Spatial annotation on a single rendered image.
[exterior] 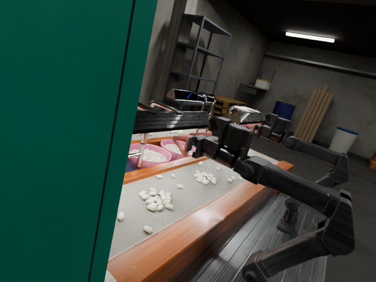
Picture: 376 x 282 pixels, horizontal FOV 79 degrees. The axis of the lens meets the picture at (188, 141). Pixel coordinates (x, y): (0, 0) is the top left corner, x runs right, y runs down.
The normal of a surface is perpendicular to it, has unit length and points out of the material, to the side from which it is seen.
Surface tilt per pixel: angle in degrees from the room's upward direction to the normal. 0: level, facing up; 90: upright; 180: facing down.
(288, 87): 90
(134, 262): 0
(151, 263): 0
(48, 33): 90
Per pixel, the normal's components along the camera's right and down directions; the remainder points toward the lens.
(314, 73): -0.56, 0.11
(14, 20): 0.76, 0.38
